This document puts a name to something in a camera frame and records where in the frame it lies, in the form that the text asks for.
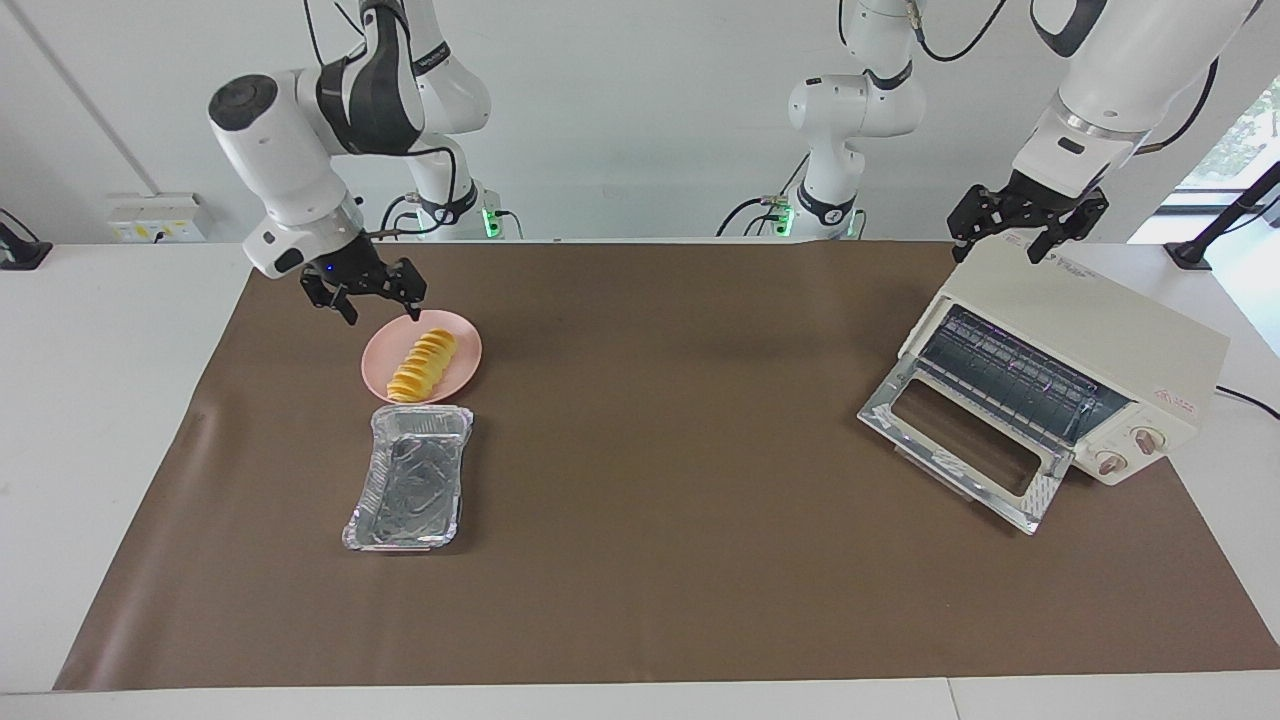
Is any black oven power cable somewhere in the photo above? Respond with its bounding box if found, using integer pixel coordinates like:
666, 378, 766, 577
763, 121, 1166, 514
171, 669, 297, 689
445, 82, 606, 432
1215, 385, 1280, 421

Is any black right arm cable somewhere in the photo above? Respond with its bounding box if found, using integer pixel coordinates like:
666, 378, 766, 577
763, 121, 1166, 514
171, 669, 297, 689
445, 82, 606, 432
300, 0, 461, 241

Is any black left base cable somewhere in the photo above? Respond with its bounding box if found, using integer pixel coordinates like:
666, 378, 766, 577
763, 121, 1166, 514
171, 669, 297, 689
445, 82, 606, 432
716, 150, 801, 238

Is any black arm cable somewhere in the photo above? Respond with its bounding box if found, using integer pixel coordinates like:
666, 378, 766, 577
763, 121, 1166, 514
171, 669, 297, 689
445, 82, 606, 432
300, 0, 461, 241
838, 0, 1223, 158

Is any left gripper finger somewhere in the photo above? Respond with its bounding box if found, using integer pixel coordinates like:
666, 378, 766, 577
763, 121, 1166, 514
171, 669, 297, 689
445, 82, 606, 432
1028, 190, 1109, 266
948, 186, 1001, 263

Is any cream toaster oven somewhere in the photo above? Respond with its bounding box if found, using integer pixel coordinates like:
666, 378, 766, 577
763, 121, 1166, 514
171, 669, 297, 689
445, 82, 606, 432
898, 235, 1231, 488

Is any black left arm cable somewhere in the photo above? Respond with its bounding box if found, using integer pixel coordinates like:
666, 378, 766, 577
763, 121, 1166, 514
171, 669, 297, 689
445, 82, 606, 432
838, 0, 1223, 158

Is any brown table mat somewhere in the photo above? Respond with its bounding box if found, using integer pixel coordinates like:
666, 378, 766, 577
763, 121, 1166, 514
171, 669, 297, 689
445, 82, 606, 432
52, 240, 1280, 693

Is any aluminium foil tray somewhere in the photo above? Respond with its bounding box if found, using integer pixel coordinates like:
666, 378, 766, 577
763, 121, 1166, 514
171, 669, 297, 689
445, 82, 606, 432
342, 404, 475, 554

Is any yellow sliced bread loaf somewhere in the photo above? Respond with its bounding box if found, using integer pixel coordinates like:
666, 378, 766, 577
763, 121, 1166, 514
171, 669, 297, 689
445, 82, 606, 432
387, 328, 459, 404

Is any black desk mount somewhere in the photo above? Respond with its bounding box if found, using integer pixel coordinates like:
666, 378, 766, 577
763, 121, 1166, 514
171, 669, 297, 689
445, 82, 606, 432
0, 208, 53, 271

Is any metal oven rack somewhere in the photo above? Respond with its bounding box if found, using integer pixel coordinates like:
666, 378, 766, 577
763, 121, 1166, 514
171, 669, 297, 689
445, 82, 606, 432
920, 306, 1129, 443

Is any pink round plate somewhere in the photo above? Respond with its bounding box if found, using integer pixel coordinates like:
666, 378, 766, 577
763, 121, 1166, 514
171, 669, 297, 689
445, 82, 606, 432
361, 309, 483, 406

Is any white wall socket box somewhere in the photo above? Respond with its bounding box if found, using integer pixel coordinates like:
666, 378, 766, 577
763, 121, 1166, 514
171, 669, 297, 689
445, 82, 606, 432
108, 193, 214, 244

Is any glass oven door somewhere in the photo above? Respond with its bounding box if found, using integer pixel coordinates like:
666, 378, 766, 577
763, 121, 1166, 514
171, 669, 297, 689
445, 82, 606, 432
858, 355, 1076, 536

